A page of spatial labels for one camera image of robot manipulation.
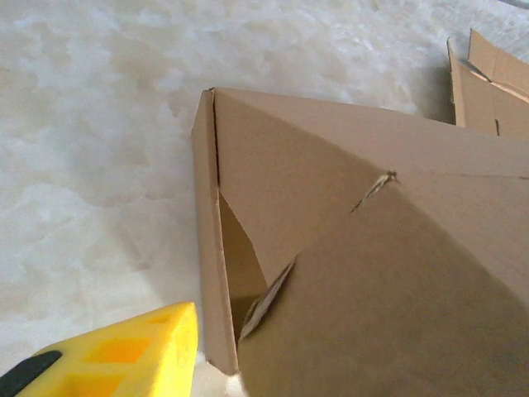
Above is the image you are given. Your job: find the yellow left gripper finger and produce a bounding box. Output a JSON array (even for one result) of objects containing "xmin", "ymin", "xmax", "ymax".
[{"xmin": 0, "ymin": 301, "xmax": 199, "ymax": 397}]

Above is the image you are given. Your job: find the brown cardboard box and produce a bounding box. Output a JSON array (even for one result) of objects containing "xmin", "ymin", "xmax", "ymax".
[
  {"xmin": 446, "ymin": 27, "xmax": 529, "ymax": 137},
  {"xmin": 190, "ymin": 86, "xmax": 529, "ymax": 397}
]

